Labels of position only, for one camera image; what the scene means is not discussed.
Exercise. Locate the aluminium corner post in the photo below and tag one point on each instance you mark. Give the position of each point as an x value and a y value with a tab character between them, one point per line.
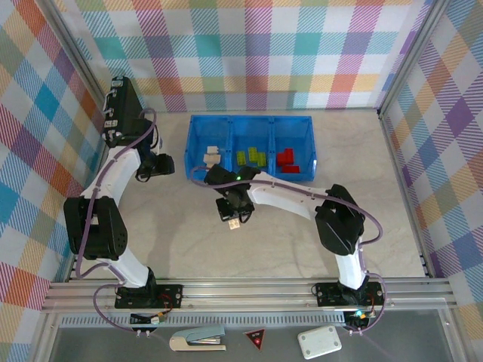
411	56
75	53

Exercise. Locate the blue three-compartment plastic bin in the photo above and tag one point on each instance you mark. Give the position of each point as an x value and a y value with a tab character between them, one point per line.
249	132

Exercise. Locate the grey and white stapler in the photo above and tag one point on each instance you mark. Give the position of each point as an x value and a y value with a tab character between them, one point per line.
198	337

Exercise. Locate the black hard carrying case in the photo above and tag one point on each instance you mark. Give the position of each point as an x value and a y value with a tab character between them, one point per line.
126	109

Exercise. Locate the white rounded plastic box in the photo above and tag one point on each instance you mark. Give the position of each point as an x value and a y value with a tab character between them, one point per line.
319	342

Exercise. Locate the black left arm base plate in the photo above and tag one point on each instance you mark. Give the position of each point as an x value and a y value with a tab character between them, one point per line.
171	296

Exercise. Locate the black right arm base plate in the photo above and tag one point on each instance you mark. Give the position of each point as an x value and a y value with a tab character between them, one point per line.
324	294

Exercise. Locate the small beige lego brick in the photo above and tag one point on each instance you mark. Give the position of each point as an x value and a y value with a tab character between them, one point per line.
213	149

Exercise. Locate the small green-lit controller board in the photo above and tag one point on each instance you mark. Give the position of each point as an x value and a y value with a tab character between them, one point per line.
358	316

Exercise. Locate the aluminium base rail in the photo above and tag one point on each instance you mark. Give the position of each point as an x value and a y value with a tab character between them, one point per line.
245	294

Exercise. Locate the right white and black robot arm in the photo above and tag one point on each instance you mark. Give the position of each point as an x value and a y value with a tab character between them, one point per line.
287	196

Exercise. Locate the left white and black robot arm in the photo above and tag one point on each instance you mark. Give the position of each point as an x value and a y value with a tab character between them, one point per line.
113	173

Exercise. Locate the long beige lego brick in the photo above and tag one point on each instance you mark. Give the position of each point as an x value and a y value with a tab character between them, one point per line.
210	157
234	225

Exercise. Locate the red triangular button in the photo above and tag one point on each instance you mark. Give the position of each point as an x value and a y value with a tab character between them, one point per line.
254	337

